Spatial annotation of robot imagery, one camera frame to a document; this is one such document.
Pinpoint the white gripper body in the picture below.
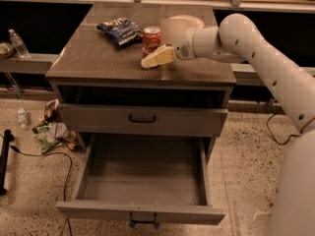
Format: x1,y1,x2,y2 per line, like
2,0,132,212
160,18,194,60

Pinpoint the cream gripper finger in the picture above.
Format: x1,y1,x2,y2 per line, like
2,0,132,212
141,44,176,69

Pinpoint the red coke can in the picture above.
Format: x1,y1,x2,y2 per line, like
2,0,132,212
142,26,160,57

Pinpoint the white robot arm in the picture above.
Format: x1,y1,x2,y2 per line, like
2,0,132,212
141,14,315,236

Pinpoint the grey drawer cabinet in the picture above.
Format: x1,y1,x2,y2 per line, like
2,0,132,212
46,3,235,147

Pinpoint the open grey lower drawer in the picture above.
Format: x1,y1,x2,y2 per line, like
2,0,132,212
57,134,225,227

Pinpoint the white paper bowl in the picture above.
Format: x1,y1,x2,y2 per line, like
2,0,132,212
172,15,204,29

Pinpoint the blue chip bag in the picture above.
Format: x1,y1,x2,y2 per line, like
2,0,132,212
96,17,144,46

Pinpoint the brown snack bag on floor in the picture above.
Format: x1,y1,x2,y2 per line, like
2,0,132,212
43,99,59,122

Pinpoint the clear water bottle on ledge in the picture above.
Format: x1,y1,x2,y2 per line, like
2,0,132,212
9,29,31,58

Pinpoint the green snack bag on floor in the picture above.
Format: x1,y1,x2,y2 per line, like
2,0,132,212
32,123,61,154

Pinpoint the plastic bottle on floor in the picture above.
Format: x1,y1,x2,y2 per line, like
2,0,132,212
17,108,29,128

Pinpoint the bowl on left ledge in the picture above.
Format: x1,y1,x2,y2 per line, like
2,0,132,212
0,42,15,60

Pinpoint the black stand left floor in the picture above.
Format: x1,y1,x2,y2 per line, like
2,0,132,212
0,130,15,196

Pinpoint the black power adapter cable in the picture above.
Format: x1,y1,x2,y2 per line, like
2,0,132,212
265,105,302,147

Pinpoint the black cable left floor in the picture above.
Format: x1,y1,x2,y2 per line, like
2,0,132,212
0,133,74,236

